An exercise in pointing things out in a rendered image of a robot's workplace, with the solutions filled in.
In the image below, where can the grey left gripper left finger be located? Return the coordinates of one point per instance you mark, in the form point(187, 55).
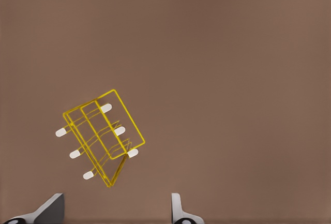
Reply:
point(49, 209)

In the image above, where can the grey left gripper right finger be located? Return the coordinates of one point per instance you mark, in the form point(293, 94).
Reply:
point(178, 209)

